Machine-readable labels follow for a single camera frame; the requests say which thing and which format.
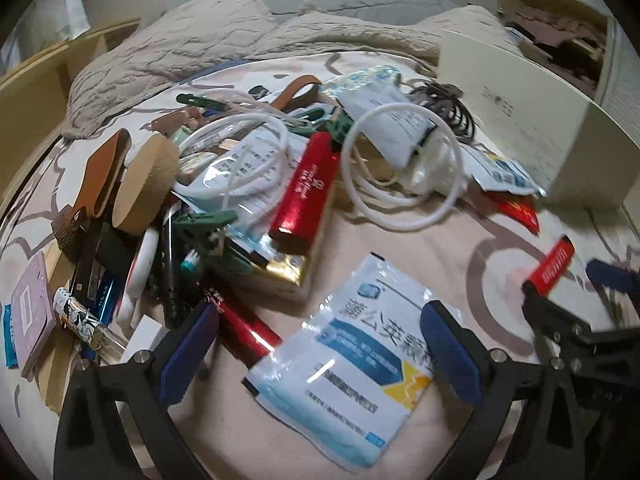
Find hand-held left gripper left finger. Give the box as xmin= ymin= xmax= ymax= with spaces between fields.
xmin=54 ymin=301 xmax=221 ymax=480

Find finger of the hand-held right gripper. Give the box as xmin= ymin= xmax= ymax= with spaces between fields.
xmin=585 ymin=259 xmax=640 ymax=297
xmin=521 ymin=280 xmax=593 ymax=341

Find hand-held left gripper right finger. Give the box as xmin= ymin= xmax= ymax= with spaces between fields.
xmin=420 ymin=300 xmax=589 ymax=480

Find large blue white sachet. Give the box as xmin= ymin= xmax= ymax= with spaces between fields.
xmin=242 ymin=252 xmax=437 ymax=472

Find green clothes peg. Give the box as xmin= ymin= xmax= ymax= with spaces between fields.
xmin=172 ymin=209 xmax=239 ymax=242
xmin=327 ymin=110 xmax=357 ymax=144
xmin=176 ymin=92 xmax=236 ymax=112

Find white shoe box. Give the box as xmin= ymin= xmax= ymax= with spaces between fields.
xmin=437 ymin=29 xmax=640 ymax=211

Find white card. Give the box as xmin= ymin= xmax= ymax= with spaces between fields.
xmin=127 ymin=317 xmax=169 ymax=357

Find black pen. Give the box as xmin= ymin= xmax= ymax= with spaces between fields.
xmin=150 ymin=210 xmax=187 ymax=332

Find blue foil sachet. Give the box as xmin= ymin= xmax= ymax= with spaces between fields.
xmin=95 ymin=275 xmax=120 ymax=327

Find white tape rolls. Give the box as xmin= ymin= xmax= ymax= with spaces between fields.
xmin=117 ymin=227 xmax=162 ymax=327

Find red crinkled sachet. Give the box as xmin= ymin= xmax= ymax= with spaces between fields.
xmin=487 ymin=195 xmax=542 ymax=234

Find black white patterned tube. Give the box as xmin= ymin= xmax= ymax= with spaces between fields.
xmin=52 ymin=287 xmax=127 ymax=357

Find gold box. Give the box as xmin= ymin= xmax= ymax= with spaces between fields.
xmin=215 ymin=240 xmax=314 ymax=304

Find black slim box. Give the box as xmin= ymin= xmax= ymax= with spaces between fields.
xmin=70 ymin=220 xmax=132 ymax=306

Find light wooden board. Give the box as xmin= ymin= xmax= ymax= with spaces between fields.
xmin=37 ymin=330 xmax=82 ymax=412

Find small blue white sachet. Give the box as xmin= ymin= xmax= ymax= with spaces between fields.
xmin=465 ymin=147 xmax=544 ymax=196

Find lilac booklet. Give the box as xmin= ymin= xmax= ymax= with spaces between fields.
xmin=10 ymin=252 xmax=57 ymax=382

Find brown woven tape roll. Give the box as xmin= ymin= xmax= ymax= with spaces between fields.
xmin=50 ymin=205 xmax=89 ymax=264

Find round wooden disc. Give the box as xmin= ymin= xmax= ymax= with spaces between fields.
xmin=111 ymin=132 xmax=181 ymax=236

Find blue wipe sachet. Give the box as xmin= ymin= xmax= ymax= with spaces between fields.
xmin=0 ymin=305 xmax=19 ymax=369

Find white louvered door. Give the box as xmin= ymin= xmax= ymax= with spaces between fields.
xmin=595 ymin=15 xmax=640 ymax=128

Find brown leather pouch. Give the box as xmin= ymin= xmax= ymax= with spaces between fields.
xmin=72 ymin=127 xmax=132 ymax=217

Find clear text packet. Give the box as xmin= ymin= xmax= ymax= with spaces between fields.
xmin=200 ymin=130 xmax=312 ymax=241

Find brown leather tag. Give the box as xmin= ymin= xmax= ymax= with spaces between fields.
xmin=150 ymin=110 xmax=206 ymax=134

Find white text medicine packet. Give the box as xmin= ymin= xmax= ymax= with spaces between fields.
xmin=340 ymin=82 xmax=437 ymax=171

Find pile of pink clothes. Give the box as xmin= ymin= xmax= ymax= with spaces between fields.
xmin=505 ymin=2 xmax=608 ymax=78

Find clear floral pouch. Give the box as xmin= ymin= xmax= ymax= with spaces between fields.
xmin=320 ymin=65 xmax=401 ymax=99

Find beige tufted blanket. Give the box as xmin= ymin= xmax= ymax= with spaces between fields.
xmin=60 ymin=0 xmax=516 ymax=141

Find white hanging plastic sheet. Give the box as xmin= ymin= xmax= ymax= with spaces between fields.
xmin=10 ymin=0 xmax=91 ymax=56

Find white coiled cable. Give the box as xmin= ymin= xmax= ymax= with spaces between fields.
xmin=341 ymin=102 xmax=469 ymax=232

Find black coiled cable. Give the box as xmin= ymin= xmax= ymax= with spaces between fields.
xmin=412 ymin=82 xmax=481 ymax=137

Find white silicone ring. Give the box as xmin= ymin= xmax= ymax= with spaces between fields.
xmin=172 ymin=112 xmax=292 ymax=202

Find brown leather strap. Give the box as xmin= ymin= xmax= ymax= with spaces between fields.
xmin=270 ymin=74 xmax=321 ymax=112

